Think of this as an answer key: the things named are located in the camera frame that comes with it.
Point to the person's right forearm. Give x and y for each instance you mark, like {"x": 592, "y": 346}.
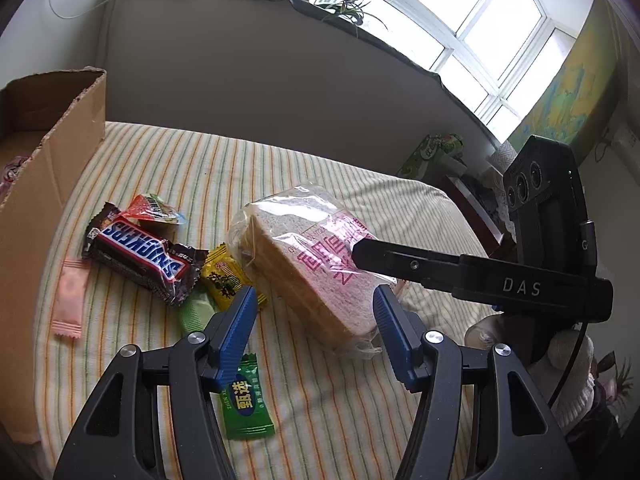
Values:
{"x": 575, "y": 385}

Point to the white framed window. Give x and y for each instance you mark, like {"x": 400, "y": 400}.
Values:
{"x": 480, "y": 35}

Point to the yellow green wall poster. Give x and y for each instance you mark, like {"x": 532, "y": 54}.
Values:
{"x": 570, "y": 100}

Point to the brown cardboard box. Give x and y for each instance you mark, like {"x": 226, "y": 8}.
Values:
{"x": 45, "y": 185}

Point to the dark red wooden box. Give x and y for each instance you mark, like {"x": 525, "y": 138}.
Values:
{"x": 470, "y": 205}

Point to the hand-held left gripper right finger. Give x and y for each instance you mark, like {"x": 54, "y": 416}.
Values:
{"x": 395, "y": 340}

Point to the green shopping bag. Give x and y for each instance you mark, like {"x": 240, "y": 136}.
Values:
{"x": 430, "y": 155}

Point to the white wall outlet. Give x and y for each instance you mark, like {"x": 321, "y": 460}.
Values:
{"x": 629, "y": 136}

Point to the dark brown chocolate bar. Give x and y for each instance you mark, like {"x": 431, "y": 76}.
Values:
{"x": 140, "y": 255}

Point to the white lace cloth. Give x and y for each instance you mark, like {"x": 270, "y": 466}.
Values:
{"x": 500, "y": 170}

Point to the striped tablecloth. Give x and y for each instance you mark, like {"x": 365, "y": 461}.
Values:
{"x": 200, "y": 175}

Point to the light green candy packet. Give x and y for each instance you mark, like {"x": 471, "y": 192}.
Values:
{"x": 196, "y": 310}

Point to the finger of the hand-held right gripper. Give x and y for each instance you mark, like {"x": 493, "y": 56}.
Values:
{"x": 450, "y": 272}

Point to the bright green candy packet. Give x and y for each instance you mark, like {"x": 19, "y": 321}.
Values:
{"x": 247, "y": 405}

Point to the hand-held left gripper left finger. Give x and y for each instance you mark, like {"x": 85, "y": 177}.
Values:
{"x": 235, "y": 332}

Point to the bagged sliced bread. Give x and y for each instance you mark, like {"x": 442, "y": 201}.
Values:
{"x": 305, "y": 260}

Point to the yellow candy packet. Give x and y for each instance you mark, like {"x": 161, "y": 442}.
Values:
{"x": 227, "y": 275}

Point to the pink snack packet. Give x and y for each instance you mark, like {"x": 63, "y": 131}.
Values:
{"x": 70, "y": 300}

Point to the orange snack packet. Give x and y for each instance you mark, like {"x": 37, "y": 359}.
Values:
{"x": 152, "y": 208}

